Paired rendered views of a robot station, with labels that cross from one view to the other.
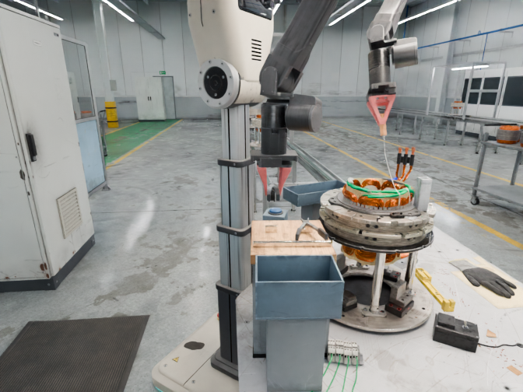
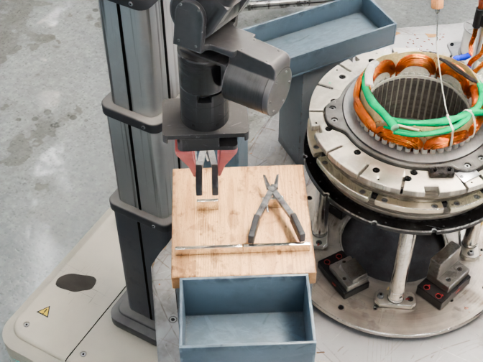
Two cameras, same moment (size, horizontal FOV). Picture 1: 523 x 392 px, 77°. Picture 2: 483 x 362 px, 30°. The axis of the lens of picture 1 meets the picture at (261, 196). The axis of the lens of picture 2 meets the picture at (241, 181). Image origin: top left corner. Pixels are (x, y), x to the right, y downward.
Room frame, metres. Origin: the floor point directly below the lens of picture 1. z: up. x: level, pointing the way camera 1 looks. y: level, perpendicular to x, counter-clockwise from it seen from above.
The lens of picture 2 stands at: (-0.08, -0.05, 2.00)
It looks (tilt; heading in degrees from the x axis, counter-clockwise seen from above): 46 degrees down; 359
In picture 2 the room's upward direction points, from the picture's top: straight up
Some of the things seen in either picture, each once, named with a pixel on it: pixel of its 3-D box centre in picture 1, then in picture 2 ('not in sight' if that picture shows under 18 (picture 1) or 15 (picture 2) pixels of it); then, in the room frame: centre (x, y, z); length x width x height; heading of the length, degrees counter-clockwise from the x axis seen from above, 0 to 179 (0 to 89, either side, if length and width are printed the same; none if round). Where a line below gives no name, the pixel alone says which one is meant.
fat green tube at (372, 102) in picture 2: (356, 185); (377, 96); (0.89, -0.27, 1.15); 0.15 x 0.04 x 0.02; 0
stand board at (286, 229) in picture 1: (289, 239); (241, 223); (0.74, -0.07, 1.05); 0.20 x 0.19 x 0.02; 1
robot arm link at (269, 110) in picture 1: (276, 116); (208, 65); (0.72, -0.03, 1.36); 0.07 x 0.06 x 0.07; 59
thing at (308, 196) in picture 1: (317, 222); (314, 90); (1.18, -0.21, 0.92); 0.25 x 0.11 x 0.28; 115
